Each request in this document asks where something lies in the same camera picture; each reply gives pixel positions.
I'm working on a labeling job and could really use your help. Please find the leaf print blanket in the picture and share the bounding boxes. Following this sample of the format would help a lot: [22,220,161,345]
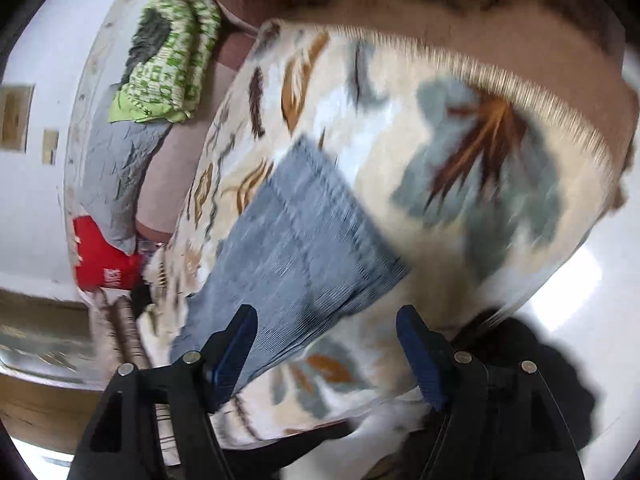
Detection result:
[142,19,615,448]

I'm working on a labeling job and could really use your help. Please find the blue denim pants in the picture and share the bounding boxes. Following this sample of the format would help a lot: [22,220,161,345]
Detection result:
[171,136,408,392]

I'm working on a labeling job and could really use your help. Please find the green patterned cloth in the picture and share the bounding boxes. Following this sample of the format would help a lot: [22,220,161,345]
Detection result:
[108,0,222,124]

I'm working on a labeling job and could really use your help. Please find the red bag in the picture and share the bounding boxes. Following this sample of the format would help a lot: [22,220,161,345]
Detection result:
[73,216,146,292]

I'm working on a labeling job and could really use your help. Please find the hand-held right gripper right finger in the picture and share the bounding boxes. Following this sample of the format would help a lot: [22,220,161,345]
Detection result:
[395,305,585,480]

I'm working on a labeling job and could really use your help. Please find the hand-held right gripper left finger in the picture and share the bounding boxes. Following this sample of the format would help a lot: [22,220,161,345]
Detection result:
[74,304,259,480]

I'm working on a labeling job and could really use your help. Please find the grey crumpled cloth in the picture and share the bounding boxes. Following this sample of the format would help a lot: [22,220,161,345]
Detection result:
[80,105,173,256]

